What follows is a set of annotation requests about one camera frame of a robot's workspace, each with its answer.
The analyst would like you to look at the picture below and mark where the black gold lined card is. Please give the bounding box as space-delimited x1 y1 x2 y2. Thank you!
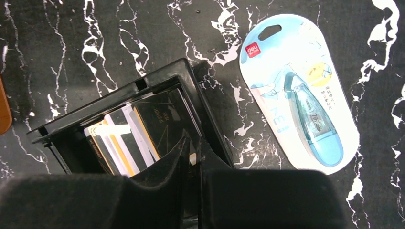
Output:
131 89 202 166

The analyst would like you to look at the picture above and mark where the stack of cards in box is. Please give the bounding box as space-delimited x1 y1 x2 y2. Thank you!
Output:
84 104 157 177

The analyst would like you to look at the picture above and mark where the black card storage box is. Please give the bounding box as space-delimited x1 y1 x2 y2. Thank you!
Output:
27 58 232 176

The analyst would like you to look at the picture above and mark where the blue white packaged tool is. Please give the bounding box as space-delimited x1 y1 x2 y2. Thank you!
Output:
239 14 360 175

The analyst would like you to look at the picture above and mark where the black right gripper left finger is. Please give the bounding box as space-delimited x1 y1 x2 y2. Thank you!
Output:
0 137 190 229

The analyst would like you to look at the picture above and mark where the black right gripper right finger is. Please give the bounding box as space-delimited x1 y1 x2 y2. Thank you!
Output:
199 142 347 229

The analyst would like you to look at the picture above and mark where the orange wooden shelf rack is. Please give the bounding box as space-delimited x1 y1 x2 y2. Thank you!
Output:
0 79 12 135

